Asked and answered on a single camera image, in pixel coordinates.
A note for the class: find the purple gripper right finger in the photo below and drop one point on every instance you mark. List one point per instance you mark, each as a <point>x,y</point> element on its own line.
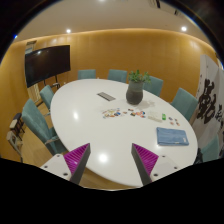
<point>145,161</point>

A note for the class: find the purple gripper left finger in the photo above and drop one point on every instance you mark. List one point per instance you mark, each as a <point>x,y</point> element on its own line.
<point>76,161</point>

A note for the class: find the folded blue towel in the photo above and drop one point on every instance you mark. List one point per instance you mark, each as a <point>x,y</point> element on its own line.
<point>171,137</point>

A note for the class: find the small green object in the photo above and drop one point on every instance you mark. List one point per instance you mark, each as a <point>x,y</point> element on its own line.
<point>163,117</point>

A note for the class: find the white oval conference table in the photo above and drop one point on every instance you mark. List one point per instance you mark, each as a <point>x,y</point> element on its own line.
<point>76,113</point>

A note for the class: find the teal chair near left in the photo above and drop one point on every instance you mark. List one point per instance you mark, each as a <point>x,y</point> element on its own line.
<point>36,122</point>

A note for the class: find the teal chair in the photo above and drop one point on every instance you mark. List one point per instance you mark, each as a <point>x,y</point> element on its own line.
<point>87,74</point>
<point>47,95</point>
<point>36,122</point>
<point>208,153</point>
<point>117,75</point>
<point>154,86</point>
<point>185,103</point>

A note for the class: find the small side cart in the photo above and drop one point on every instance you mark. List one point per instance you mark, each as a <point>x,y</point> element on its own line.
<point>13,136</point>

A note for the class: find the teal chair near right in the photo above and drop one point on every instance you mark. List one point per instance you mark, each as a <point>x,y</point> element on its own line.
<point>208,153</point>

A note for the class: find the dark grey plant pot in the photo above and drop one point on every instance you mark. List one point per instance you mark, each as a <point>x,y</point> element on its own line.
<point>134,94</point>

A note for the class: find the grey table socket panel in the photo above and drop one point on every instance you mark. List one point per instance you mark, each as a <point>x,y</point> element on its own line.
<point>106,96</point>

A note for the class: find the teal chair far left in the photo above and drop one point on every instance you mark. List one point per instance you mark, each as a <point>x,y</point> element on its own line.
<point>47,95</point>

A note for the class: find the teal chair back right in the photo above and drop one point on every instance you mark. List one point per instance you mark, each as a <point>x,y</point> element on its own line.
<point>154,86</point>

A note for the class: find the white calligraphy banner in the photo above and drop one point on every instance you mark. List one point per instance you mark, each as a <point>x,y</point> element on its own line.
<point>210,96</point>

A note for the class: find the green potted plant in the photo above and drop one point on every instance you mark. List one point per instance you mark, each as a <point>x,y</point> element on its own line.
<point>136,77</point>

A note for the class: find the teal chair back left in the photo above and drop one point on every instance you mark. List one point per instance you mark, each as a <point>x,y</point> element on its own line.
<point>87,74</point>

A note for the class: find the teal chair back centre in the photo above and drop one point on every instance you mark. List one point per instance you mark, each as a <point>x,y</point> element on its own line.
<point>117,75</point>

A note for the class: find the black wall television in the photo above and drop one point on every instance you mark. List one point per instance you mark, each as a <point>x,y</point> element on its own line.
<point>45,63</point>

